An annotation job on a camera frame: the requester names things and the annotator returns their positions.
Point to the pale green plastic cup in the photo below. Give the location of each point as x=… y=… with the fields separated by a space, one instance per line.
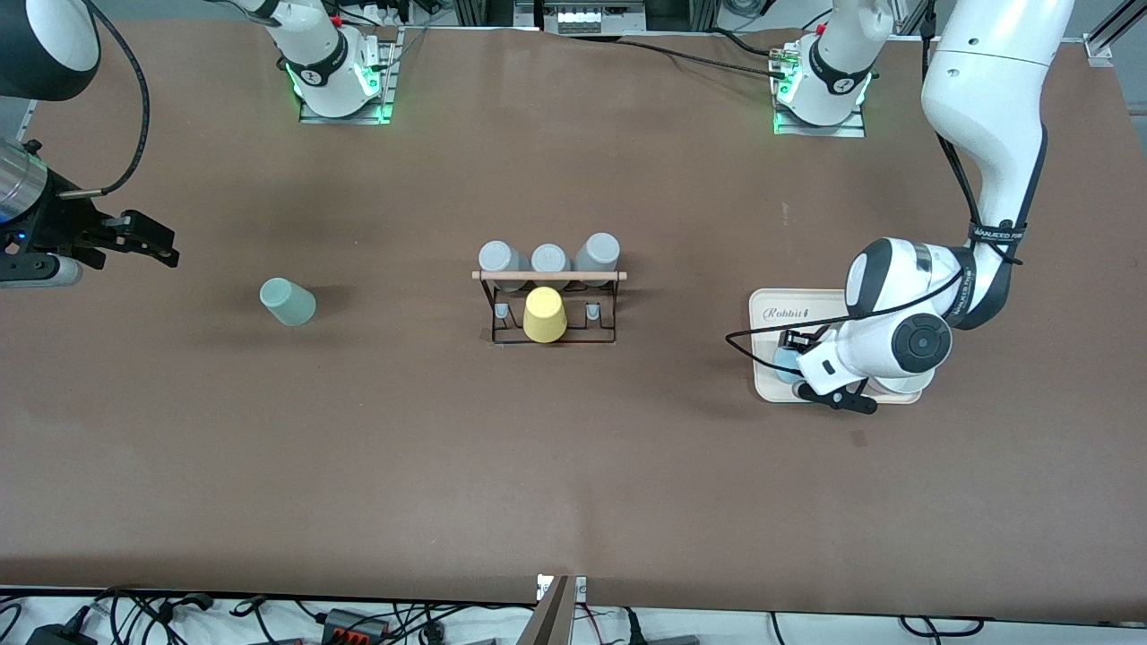
x=288 y=303

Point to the light blue plastic cup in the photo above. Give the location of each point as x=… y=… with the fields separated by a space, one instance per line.
x=786 y=367

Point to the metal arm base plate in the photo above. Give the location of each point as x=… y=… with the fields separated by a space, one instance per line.
x=381 y=90
x=856 y=130

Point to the yellow plastic cup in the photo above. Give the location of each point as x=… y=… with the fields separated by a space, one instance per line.
x=545 y=315

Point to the beige rectangular tray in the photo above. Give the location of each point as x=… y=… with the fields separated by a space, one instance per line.
x=820 y=300

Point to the white bowl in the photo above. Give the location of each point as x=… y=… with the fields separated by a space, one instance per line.
x=901 y=387

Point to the white connector device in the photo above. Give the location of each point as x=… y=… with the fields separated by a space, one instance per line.
x=582 y=18

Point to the grey plastic cup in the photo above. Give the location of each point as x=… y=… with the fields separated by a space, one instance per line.
x=550 y=258
x=598 y=253
x=502 y=257

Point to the black plug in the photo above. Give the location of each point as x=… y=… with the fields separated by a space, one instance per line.
x=634 y=632

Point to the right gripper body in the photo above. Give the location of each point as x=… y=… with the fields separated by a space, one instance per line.
x=61 y=226

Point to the black power adapter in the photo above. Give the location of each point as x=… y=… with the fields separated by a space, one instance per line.
x=58 y=636

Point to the tan camera stand post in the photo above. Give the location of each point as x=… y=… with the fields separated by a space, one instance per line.
x=548 y=623

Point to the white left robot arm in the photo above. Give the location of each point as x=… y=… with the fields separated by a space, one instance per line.
x=986 y=107

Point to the black power strip red switches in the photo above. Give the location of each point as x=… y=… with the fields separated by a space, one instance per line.
x=345 y=620

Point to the aluminium corner bracket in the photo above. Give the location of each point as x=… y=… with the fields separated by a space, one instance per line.
x=1098 y=47

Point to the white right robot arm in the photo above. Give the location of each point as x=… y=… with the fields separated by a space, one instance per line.
x=314 y=54

